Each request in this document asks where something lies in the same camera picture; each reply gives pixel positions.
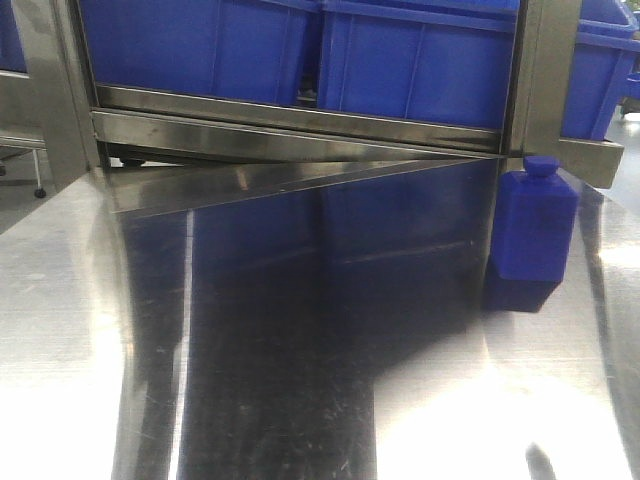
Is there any blue bottle-shaped part right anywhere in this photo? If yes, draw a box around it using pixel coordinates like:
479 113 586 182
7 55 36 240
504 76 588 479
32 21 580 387
490 155 580 283

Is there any blue bin upper left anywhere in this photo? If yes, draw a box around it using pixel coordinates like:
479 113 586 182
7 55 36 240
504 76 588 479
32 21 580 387
80 1 320 105

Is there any blue bin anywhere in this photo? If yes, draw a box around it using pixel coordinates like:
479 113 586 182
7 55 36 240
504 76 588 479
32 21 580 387
561 1 639 141
80 1 320 105
317 1 516 130

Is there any blue bin upper middle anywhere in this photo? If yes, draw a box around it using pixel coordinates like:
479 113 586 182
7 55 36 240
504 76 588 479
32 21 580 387
317 1 516 130

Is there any blue bin far right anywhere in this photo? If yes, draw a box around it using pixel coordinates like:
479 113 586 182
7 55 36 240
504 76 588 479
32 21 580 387
561 1 639 141

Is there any blue bin far left edge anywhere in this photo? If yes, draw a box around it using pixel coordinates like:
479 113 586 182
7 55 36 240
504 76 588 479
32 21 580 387
0 0 27 73

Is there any stainless steel shelf frame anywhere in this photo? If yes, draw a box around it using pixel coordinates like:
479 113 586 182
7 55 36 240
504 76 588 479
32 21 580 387
1 1 623 188

